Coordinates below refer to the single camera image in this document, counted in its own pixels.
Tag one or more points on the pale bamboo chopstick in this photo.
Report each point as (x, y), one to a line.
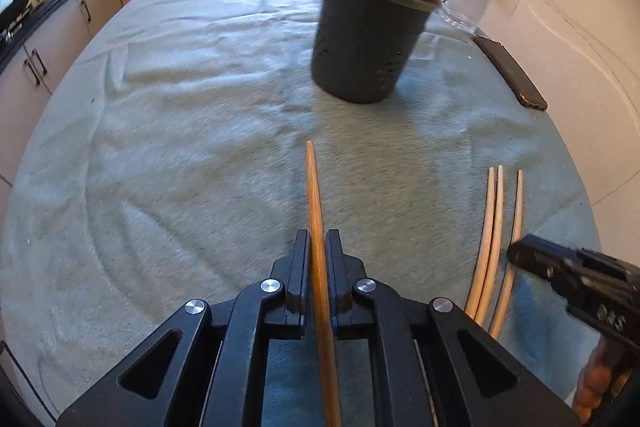
(496, 232)
(485, 232)
(519, 207)

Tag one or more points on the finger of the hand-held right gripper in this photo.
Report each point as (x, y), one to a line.
(537, 257)

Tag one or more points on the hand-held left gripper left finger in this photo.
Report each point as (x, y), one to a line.
(302, 267)

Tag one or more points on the dark brown bamboo chopstick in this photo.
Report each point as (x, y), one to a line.
(316, 217)

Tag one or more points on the black smartphone orange case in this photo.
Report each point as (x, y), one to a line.
(515, 74)

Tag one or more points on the person's right hand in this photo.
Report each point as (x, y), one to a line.
(592, 382)

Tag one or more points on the gas stove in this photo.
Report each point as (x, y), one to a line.
(15, 17)

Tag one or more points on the dark grey utensil holder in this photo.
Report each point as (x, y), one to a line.
(370, 42)

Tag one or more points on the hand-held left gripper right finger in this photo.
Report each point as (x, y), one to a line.
(334, 267)

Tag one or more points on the teal tablecloth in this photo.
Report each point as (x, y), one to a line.
(190, 147)

